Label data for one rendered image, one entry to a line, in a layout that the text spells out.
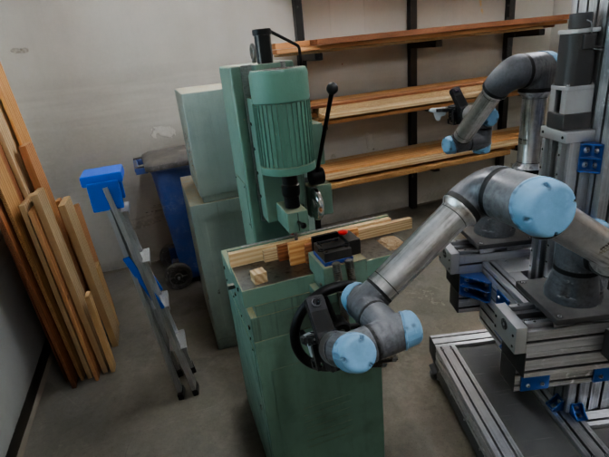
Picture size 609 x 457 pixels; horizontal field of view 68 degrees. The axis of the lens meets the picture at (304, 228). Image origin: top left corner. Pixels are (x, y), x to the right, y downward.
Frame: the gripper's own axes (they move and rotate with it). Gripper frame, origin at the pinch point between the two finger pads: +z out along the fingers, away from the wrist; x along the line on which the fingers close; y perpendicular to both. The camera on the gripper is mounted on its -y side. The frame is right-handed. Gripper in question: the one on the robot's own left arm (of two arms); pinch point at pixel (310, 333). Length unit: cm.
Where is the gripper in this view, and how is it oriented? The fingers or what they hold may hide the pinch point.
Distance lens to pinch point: 122.0
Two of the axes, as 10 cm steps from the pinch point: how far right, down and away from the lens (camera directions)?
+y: 2.5, 9.6, -1.1
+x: 9.4, -2.1, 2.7
